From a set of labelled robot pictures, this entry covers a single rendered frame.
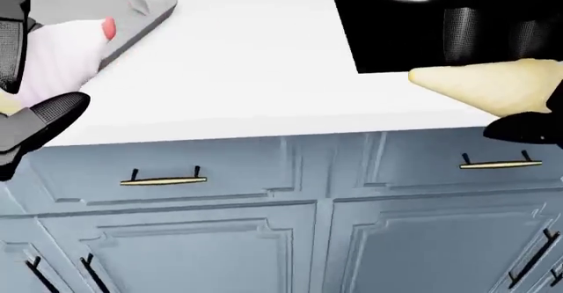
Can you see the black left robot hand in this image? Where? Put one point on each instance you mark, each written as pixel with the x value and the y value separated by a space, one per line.
pixel 48 113

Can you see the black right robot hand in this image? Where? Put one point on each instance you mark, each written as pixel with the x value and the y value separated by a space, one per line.
pixel 484 35

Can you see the yellow cheesecake slice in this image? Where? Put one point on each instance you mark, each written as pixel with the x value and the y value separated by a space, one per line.
pixel 488 83

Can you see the white cake slice with strawberry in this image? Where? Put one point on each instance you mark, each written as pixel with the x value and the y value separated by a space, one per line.
pixel 66 52

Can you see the black cooktop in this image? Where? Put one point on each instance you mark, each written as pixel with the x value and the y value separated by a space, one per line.
pixel 387 32

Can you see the blue-gray drawer front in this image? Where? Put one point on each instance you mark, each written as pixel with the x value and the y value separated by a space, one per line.
pixel 176 161
pixel 440 151

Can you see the blue-gray cabinet door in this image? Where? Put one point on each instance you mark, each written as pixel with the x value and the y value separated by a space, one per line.
pixel 440 247
pixel 189 253
pixel 17 273

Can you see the blue-gray kitchen cabinet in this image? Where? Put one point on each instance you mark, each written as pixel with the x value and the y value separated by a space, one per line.
pixel 323 214

